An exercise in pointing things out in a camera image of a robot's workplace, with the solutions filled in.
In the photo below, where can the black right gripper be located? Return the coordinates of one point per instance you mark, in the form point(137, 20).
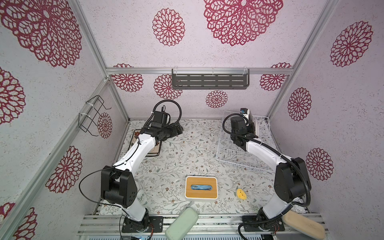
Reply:
point(251, 128)

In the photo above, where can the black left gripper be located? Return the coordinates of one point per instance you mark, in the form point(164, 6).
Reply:
point(175, 132)

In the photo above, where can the small white round plate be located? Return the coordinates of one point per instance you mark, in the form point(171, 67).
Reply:
point(257, 128)

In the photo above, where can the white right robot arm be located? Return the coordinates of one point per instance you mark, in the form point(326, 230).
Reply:
point(292, 185)

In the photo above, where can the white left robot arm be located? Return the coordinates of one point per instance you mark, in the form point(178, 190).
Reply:
point(118, 186)

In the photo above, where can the yellow sponge piece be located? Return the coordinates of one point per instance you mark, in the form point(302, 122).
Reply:
point(241, 194)

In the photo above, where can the white wooden tissue box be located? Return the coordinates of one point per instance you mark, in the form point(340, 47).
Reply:
point(201, 188)

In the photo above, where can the beige padded cushion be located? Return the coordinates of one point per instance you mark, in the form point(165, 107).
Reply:
point(304, 225)

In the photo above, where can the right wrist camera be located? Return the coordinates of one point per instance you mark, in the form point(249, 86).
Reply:
point(245, 112)

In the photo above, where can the white wire dish rack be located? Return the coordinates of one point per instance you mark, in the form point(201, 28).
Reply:
point(229, 153)

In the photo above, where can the grey wall shelf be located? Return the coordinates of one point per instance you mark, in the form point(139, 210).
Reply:
point(211, 81)

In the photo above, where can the black wire wall basket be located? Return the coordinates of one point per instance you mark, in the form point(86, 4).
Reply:
point(88, 119)

